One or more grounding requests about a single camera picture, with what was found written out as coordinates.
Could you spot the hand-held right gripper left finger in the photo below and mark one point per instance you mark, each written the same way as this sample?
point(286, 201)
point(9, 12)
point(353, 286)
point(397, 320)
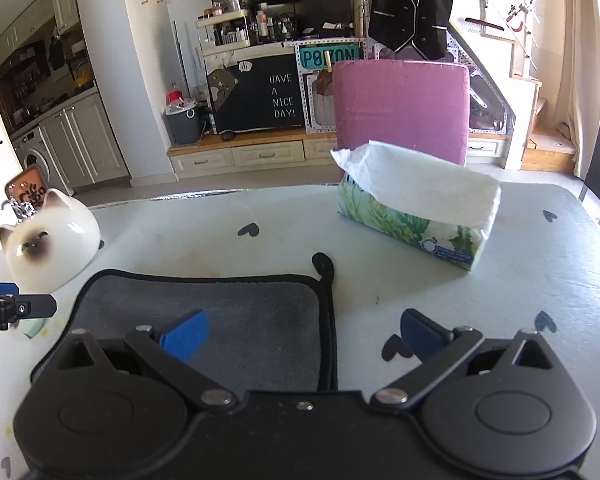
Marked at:
point(186, 338)

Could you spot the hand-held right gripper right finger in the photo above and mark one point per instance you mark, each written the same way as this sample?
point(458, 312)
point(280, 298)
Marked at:
point(422, 334)

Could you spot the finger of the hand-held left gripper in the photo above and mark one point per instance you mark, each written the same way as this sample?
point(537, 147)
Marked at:
point(30, 307)

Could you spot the grey towel with black edge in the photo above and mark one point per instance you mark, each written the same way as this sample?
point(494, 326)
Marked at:
point(260, 310)

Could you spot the white heart print tablecloth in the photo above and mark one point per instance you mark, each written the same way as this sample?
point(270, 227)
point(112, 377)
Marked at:
point(480, 300)

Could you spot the white cat-shaped ceramic bowl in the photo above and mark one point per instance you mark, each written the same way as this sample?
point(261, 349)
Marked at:
point(60, 240)

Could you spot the green floral tissue box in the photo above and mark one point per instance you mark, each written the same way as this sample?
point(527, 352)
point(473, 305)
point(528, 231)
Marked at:
point(405, 227)

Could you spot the orange tag with keys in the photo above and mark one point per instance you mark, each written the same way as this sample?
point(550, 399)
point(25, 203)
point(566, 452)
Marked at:
point(27, 190)

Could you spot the washing machine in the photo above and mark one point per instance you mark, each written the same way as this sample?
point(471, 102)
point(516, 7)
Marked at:
point(37, 157)

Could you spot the white tissue paper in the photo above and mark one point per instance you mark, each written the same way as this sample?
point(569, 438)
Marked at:
point(420, 180)

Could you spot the cream kitchen base cabinet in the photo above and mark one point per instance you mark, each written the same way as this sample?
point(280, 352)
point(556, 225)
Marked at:
point(85, 140)

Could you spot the cream low drawer cabinet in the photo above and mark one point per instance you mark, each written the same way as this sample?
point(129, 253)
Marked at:
point(250, 152)

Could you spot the grey trash bin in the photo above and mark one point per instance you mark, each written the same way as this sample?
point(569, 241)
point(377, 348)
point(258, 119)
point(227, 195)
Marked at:
point(182, 125)

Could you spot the pink chair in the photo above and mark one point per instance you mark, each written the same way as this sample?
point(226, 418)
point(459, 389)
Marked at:
point(400, 105)

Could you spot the black chalkboard cart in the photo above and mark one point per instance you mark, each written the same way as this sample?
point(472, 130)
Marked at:
point(265, 95)

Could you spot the wooden staircase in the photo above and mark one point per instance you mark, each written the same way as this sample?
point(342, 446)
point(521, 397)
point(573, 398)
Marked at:
point(525, 95)

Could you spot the teal sign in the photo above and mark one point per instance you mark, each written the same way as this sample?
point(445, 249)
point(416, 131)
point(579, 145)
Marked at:
point(330, 57)

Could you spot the cream upper cabinet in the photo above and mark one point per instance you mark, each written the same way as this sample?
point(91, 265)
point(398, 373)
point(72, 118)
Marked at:
point(65, 0)

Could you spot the shelf rack with bottles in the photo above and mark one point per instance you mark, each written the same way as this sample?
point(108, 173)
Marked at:
point(240, 22)

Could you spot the black vest with white trim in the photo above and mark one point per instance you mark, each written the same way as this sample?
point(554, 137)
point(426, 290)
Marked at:
point(410, 5)

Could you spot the red clamps on wall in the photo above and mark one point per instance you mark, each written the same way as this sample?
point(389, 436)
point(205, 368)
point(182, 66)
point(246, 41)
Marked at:
point(522, 5)

